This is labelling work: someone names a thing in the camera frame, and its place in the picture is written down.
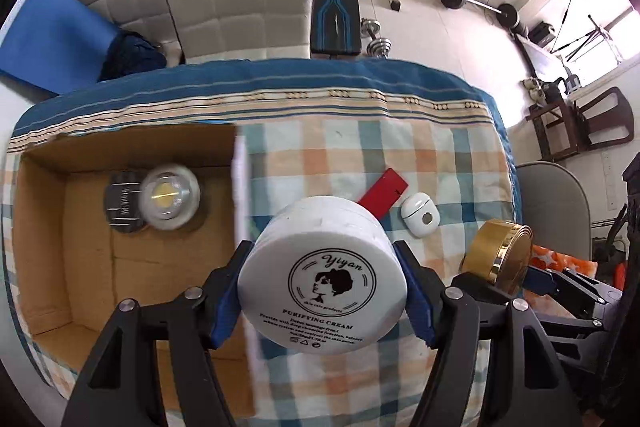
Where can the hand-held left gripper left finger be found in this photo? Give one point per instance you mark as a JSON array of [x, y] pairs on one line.
[[229, 307]]

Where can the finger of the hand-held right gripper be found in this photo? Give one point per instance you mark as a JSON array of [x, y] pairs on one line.
[[475, 287], [539, 280]]

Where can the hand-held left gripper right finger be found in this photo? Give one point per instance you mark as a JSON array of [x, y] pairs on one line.
[[416, 299]]

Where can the gold round jar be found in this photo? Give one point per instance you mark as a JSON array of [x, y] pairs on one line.
[[495, 252]]

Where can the cardboard box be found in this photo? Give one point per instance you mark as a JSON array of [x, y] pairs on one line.
[[145, 287]]

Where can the white cream jar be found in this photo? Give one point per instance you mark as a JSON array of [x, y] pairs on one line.
[[325, 272]]

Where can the orange patterned cloth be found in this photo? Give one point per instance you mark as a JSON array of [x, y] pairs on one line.
[[565, 264]]

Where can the grey chair back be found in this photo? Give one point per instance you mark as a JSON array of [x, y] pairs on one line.
[[555, 202]]

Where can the white earbuds case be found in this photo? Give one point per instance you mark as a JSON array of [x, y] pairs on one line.
[[419, 213]]

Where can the red flat card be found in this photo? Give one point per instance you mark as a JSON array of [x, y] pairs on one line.
[[386, 192]]

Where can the clear jar with yellow cream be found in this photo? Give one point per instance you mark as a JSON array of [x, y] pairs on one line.
[[167, 197]]

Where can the black round lid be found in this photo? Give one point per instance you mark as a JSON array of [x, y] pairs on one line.
[[120, 202]]

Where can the dark wooden chair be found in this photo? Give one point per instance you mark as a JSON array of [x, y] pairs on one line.
[[580, 122]]

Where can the checked cloth with blue border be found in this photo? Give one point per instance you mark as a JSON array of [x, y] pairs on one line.
[[350, 117]]

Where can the black tripod stand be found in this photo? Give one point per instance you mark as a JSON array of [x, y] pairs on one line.
[[585, 37]]

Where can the dark blue knitted cloth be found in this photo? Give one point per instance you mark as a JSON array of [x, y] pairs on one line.
[[132, 57]]

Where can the black barbell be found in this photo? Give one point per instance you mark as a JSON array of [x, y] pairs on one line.
[[480, 4]]

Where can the blue yoga mat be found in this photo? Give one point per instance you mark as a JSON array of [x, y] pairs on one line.
[[50, 37]]

